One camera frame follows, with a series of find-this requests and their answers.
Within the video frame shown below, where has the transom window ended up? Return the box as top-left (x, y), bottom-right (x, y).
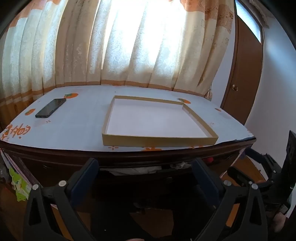
top-left (235, 0), bottom-right (264, 43)

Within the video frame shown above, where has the dark wooden desk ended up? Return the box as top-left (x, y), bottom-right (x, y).
top-left (0, 137), bottom-right (257, 209)

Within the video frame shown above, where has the cream patterned curtain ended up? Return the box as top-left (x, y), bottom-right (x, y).
top-left (0, 0), bottom-right (236, 132)

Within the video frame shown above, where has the green white plastic bag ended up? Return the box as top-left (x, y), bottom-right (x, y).
top-left (8, 167), bottom-right (31, 202)

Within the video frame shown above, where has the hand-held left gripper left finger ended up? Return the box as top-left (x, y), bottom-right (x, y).
top-left (23, 158), bottom-right (100, 241)

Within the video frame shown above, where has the black smartphone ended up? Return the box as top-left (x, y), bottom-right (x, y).
top-left (35, 98), bottom-right (67, 118)

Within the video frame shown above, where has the white lace valance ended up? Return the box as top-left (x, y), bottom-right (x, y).
top-left (255, 0), bottom-right (270, 29)

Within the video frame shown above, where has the white underwear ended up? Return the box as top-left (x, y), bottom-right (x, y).
top-left (109, 165), bottom-right (163, 175)

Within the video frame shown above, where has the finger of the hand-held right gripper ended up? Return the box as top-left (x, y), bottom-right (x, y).
top-left (243, 148), bottom-right (277, 173)
top-left (227, 167), bottom-right (270, 189)

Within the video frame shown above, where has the person's right hand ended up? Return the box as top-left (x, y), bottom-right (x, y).
top-left (273, 212), bottom-right (289, 232)

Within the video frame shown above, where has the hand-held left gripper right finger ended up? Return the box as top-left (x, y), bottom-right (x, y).
top-left (191, 158), bottom-right (269, 241)

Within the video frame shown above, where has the shallow cardboard tray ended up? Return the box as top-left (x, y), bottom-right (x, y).
top-left (102, 95), bottom-right (219, 147)

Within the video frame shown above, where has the brown wooden door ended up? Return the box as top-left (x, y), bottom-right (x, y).
top-left (220, 2), bottom-right (265, 126)

